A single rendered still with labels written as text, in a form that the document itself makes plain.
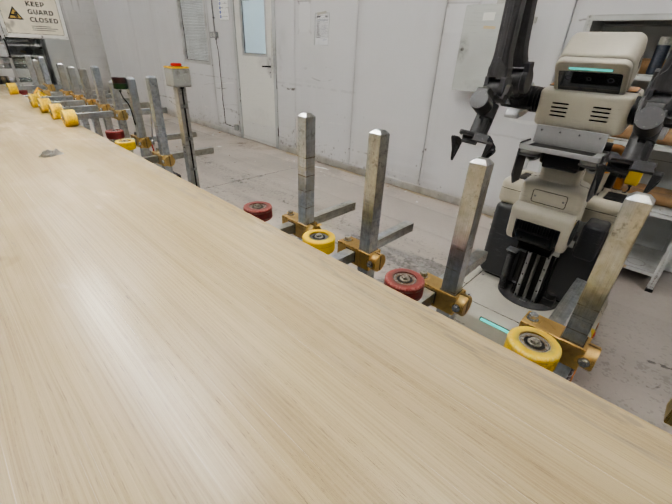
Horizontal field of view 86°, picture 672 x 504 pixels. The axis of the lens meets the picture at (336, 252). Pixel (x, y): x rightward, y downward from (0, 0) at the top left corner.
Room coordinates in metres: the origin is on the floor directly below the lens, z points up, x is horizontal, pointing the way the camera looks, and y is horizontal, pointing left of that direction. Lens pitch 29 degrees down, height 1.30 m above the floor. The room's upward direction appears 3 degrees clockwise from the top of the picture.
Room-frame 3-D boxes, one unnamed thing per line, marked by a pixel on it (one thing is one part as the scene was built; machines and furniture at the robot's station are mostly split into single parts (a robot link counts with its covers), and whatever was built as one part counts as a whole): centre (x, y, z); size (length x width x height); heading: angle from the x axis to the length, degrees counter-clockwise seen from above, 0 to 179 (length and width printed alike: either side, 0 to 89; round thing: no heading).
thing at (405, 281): (0.61, -0.14, 0.85); 0.08 x 0.08 x 0.11
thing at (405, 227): (0.93, -0.09, 0.81); 0.43 x 0.03 x 0.04; 138
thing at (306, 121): (1.03, 0.10, 0.91); 0.04 x 0.04 x 0.48; 48
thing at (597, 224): (1.34, -0.90, 0.68); 0.28 x 0.27 x 0.25; 48
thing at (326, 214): (1.10, 0.09, 0.80); 0.43 x 0.03 x 0.04; 138
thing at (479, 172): (0.70, -0.27, 0.89); 0.04 x 0.04 x 0.48; 48
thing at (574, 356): (0.54, -0.44, 0.82); 0.14 x 0.06 x 0.05; 48
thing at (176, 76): (1.53, 0.64, 1.18); 0.07 x 0.07 x 0.08; 48
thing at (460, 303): (0.71, -0.25, 0.81); 0.14 x 0.06 x 0.05; 48
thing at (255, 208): (0.95, 0.23, 0.85); 0.08 x 0.08 x 0.11
